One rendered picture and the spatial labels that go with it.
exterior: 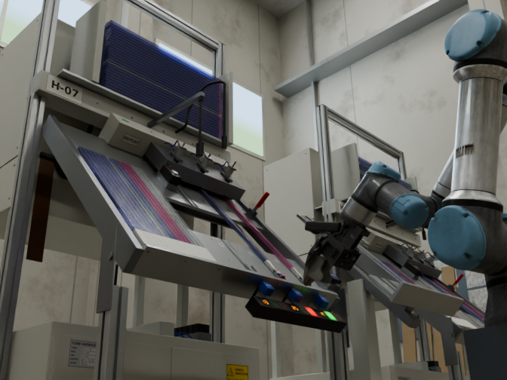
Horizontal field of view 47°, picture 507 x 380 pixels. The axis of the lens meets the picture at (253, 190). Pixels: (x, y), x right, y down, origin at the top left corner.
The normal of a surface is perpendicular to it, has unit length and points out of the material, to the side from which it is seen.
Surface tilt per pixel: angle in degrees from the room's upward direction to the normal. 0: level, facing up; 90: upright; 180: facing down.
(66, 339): 90
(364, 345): 90
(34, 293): 90
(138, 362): 90
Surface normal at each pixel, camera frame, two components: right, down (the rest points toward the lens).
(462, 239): -0.83, -0.08
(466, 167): -0.64, -0.22
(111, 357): 0.72, -0.29
